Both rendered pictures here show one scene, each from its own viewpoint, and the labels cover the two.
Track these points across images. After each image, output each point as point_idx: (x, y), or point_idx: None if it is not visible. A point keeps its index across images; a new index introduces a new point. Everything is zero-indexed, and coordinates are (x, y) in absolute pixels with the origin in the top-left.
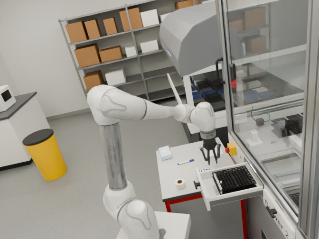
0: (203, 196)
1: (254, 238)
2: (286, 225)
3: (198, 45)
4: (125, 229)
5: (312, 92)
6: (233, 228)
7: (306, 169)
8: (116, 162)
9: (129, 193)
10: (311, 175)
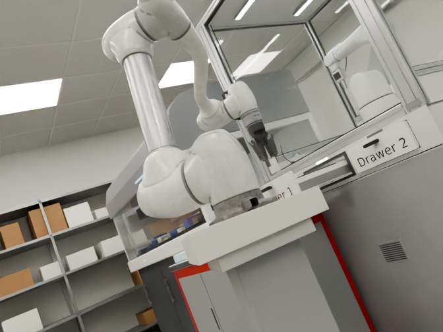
0: (284, 187)
1: (382, 309)
2: (395, 127)
3: (189, 114)
4: (204, 169)
5: None
6: (345, 305)
7: (370, 20)
8: (159, 103)
9: (186, 155)
10: (376, 18)
